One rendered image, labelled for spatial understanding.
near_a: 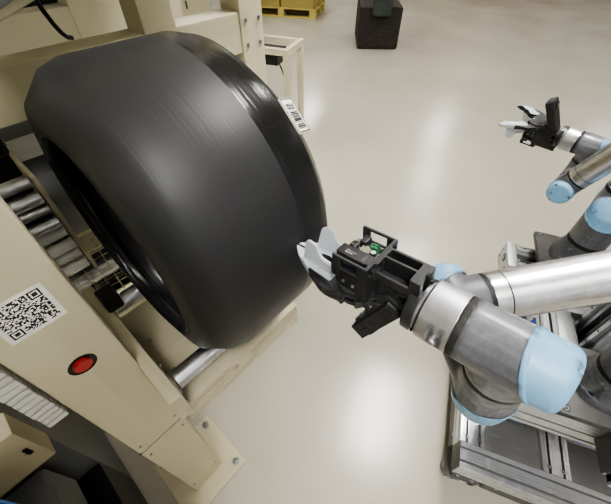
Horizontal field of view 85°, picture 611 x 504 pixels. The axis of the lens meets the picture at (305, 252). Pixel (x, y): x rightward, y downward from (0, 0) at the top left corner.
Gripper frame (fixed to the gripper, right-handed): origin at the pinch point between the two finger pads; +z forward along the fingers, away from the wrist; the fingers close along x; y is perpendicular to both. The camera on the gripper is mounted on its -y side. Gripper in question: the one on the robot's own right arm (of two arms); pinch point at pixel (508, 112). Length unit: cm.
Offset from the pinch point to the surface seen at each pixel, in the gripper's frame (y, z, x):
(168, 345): 7, 19, -139
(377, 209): 110, 66, 20
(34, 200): -27, 49, -140
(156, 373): -8, 5, -142
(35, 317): -34, 8, -146
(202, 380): 1, 1, -136
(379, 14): 105, 302, 317
